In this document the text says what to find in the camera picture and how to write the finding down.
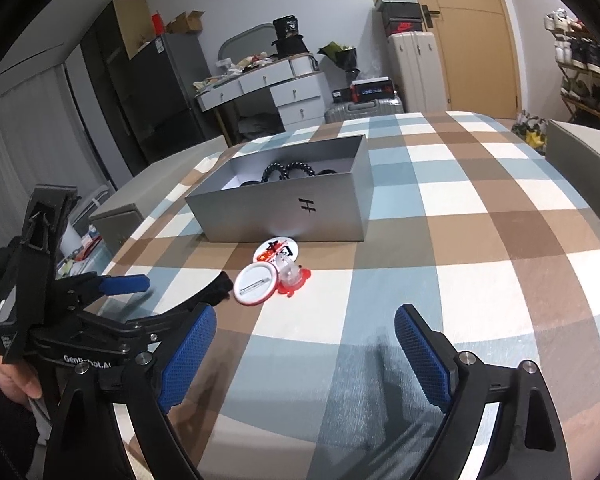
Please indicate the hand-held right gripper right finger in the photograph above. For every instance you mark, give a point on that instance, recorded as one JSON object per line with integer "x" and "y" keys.
{"x": 425, "y": 355}

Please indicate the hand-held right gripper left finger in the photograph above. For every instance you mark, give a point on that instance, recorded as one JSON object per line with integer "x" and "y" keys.
{"x": 190, "y": 355}

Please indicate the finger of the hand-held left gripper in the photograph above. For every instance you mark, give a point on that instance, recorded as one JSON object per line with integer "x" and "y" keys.
{"x": 120, "y": 335}
{"x": 125, "y": 285}

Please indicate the white round badge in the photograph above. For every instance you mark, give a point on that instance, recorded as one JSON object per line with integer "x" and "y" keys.
{"x": 252, "y": 285}

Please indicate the red printed round badge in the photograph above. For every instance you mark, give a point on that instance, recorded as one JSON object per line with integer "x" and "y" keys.
{"x": 267, "y": 252}

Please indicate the red transparent hair clip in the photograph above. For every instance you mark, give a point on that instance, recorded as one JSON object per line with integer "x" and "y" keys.
{"x": 294, "y": 277}

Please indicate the round black hair claw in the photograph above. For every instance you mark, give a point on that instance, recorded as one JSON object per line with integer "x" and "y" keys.
{"x": 250, "y": 182}

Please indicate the silver cardboard box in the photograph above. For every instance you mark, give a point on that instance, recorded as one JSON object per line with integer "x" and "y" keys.
{"x": 280, "y": 210}

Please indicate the wide black hair claw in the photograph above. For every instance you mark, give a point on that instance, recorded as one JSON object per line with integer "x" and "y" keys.
{"x": 328, "y": 172}

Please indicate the person's left forearm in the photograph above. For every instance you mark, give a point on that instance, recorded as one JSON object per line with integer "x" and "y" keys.
{"x": 0, "y": 440}

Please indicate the person's left hand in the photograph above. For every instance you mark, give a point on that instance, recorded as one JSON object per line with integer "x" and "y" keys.
{"x": 17, "y": 382}

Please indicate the cluttered small checked table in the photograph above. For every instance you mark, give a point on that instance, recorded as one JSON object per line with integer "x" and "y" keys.
{"x": 80, "y": 255}

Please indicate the white tumbler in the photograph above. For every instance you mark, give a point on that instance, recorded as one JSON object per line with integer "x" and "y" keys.
{"x": 70, "y": 237}

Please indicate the checked tablecloth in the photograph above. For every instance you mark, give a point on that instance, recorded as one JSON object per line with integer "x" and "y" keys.
{"x": 430, "y": 240}

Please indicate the grey curtain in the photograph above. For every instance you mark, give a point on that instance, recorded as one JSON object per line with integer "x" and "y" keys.
{"x": 40, "y": 150}

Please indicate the black refrigerator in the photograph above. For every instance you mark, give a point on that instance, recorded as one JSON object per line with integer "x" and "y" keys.
{"x": 150, "y": 110}

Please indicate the clutter on vanity desk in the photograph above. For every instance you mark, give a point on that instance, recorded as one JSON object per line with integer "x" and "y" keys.
{"x": 230, "y": 75}

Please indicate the pile of floor shoes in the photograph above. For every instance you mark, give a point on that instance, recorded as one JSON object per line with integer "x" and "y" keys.
{"x": 530, "y": 132}

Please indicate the silver suitcase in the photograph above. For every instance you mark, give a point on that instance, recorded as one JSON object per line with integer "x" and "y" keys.
{"x": 365, "y": 110}

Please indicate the white vanity desk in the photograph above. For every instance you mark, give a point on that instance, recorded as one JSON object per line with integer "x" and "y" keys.
{"x": 295, "y": 95}

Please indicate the flat cardboard sheet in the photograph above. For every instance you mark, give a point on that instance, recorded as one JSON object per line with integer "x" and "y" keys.
{"x": 132, "y": 27}

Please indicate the open cardboard carton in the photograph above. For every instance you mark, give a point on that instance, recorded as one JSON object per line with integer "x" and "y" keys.
{"x": 185, "y": 24}

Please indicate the grey vanity mirror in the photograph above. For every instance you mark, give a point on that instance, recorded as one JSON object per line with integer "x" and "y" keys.
{"x": 245, "y": 45}

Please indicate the small black box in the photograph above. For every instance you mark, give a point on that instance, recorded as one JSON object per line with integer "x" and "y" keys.
{"x": 341, "y": 95}

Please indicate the white upright suitcase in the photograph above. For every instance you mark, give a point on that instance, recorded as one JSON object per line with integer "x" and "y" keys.
{"x": 417, "y": 70}

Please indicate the black wrapped flower bouquet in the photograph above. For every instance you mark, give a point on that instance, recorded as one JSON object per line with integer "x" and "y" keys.
{"x": 342, "y": 57}

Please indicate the wooden door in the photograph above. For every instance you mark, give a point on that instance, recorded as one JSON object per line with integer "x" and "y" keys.
{"x": 475, "y": 50}

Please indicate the red and black shoe box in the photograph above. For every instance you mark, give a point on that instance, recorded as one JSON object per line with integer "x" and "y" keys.
{"x": 404, "y": 26}

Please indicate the wooden shoe rack with shoes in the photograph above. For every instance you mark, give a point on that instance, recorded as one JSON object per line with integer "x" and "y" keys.
{"x": 590, "y": 60}

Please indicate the grey shoe box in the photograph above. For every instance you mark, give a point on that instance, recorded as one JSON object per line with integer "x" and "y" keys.
{"x": 400, "y": 12}

